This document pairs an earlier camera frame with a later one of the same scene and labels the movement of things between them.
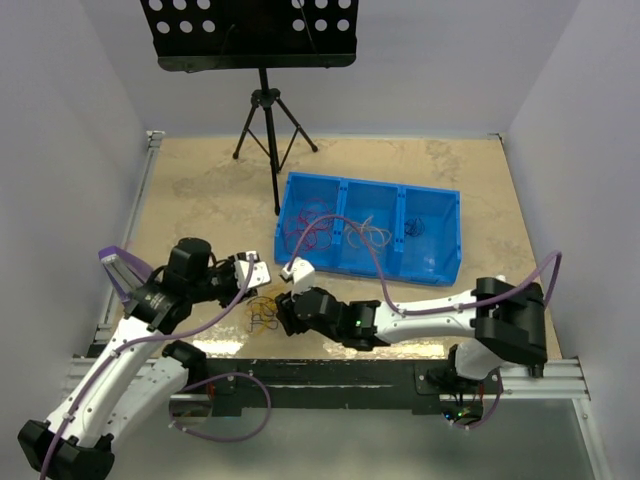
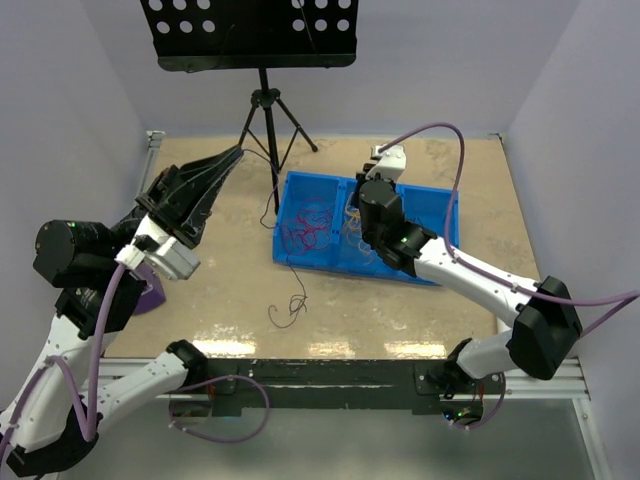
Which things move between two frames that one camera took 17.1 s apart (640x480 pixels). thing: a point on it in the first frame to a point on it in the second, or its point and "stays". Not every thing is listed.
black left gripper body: x=220 y=283 to x=166 y=209
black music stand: x=201 y=36 stays
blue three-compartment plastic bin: x=415 y=231 stays
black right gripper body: x=294 y=323 to x=361 y=177
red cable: x=314 y=228 stays
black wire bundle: x=262 y=312 to x=285 y=245
